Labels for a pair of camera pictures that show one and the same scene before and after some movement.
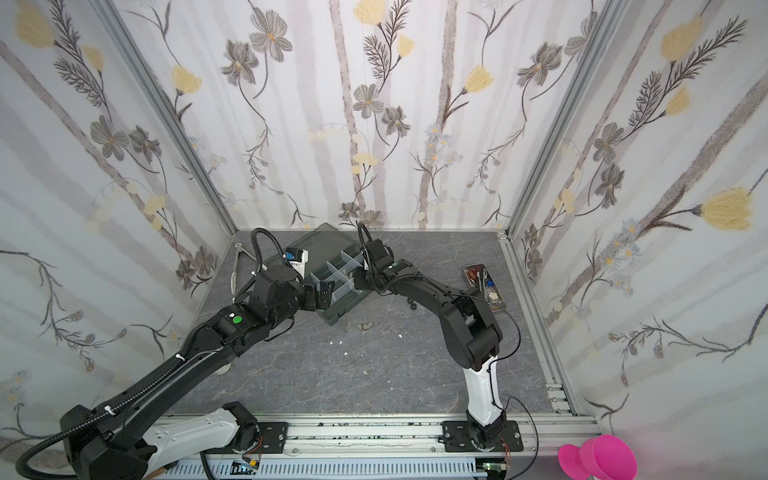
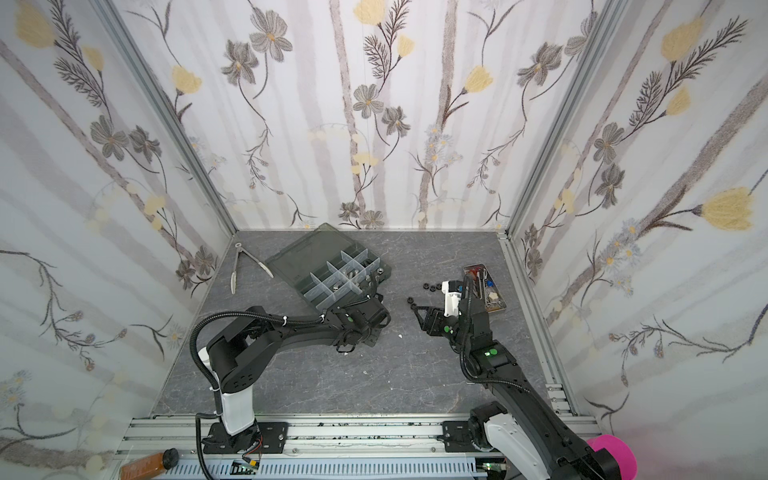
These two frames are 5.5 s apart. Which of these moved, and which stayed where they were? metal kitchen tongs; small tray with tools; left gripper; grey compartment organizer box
Moved: left gripper
Stayed: metal kitchen tongs; grey compartment organizer box; small tray with tools
